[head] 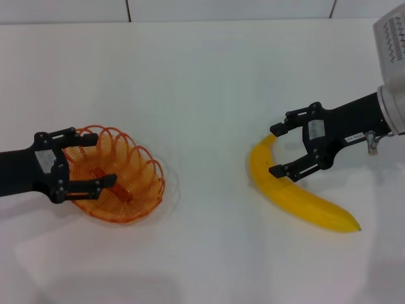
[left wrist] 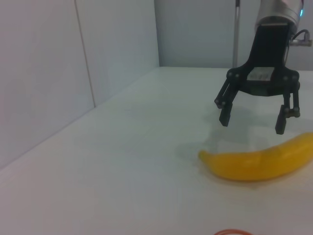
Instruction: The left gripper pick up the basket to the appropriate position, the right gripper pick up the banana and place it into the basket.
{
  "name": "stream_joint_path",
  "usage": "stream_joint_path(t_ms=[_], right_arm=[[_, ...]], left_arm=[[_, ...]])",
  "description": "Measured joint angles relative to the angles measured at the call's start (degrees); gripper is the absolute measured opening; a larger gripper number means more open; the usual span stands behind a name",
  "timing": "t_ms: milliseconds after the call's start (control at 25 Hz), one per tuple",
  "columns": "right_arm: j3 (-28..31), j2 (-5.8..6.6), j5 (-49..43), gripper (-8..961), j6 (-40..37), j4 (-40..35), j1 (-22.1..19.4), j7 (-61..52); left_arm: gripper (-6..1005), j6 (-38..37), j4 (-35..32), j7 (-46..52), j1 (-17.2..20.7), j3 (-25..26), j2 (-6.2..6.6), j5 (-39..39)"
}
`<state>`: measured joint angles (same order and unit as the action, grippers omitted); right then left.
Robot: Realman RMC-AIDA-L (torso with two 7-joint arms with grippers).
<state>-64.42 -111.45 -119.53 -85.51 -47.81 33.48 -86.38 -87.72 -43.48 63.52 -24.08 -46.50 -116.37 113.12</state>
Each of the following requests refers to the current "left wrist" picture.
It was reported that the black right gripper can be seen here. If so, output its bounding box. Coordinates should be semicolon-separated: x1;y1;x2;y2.
226;23;301;135

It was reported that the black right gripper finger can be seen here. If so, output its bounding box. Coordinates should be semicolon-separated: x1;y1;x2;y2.
214;75;243;127

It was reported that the yellow banana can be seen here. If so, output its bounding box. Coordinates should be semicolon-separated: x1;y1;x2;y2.
198;132;313;182

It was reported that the orange woven plastic basket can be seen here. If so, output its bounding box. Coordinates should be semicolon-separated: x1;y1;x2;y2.
212;229;255;235

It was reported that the grey metal pole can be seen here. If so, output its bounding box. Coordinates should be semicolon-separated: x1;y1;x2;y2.
233;0;242;68

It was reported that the right gripper cable with plug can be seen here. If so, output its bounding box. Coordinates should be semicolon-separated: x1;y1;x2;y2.
288;29;313;47

